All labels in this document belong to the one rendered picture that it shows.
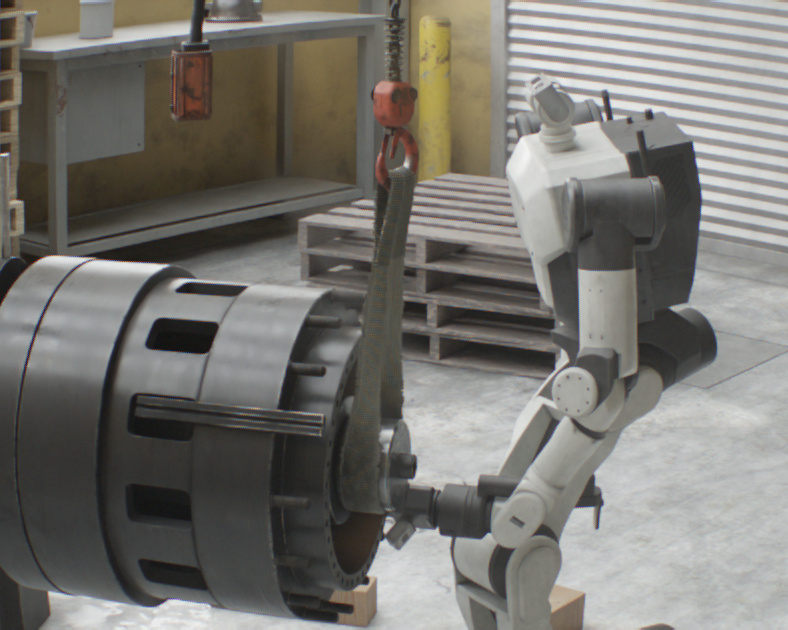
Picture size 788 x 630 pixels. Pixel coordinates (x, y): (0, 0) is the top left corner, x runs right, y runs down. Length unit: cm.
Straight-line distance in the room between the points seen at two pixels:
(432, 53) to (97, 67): 222
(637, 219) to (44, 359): 91
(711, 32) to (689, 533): 395
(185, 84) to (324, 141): 678
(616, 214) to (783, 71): 544
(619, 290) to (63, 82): 471
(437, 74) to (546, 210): 613
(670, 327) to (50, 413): 108
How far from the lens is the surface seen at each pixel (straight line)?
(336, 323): 246
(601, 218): 253
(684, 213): 274
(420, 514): 271
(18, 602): 390
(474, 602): 294
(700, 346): 297
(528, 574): 280
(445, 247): 618
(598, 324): 255
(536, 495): 265
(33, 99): 725
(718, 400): 588
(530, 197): 267
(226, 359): 243
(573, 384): 256
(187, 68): 241
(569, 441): 261
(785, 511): 485
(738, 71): 809
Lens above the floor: 171
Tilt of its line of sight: 15 degrees down
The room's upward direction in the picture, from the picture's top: straight up
